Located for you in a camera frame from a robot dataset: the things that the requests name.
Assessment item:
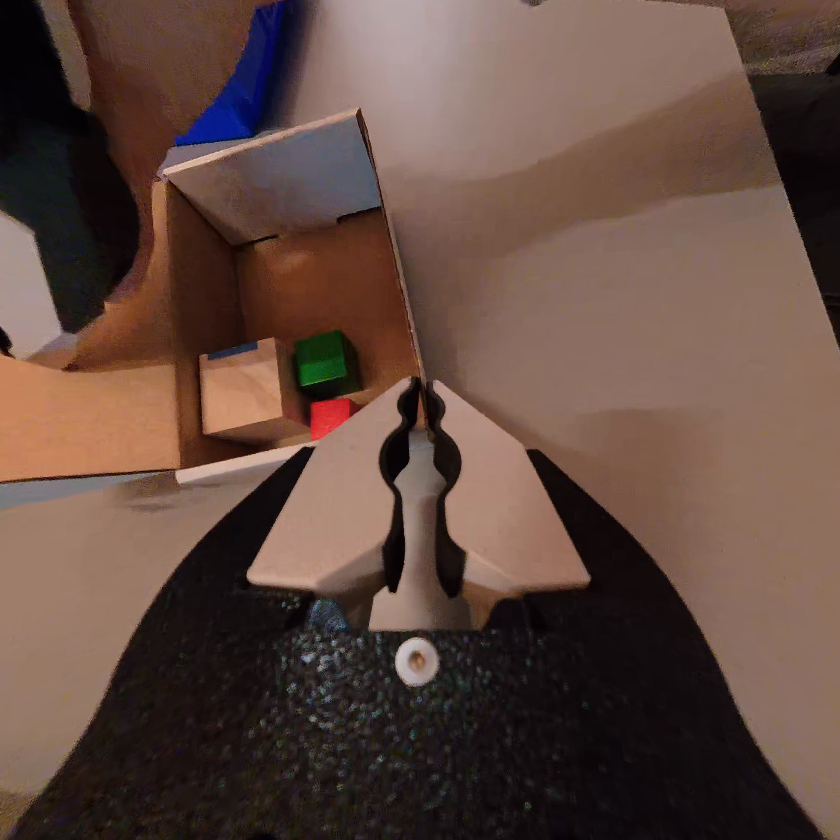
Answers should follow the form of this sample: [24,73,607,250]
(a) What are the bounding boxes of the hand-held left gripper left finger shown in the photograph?
[247,378,421,596]

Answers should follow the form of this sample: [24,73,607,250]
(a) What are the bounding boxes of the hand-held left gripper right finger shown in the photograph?
[425,379,592,609]

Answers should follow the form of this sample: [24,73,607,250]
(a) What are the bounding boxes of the large wooden cube grey face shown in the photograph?
[199,338,312,447]

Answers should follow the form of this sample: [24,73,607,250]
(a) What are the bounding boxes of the medium green cube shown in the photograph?
[293,330,362,399]

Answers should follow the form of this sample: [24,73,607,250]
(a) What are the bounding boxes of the blue plastic bin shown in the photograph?
[174,0,291,147]

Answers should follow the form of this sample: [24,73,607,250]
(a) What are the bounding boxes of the red cube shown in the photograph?
[310,397,361,442]

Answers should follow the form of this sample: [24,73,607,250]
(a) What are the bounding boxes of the white cardboard mailer box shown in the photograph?
[0,0,431,509]

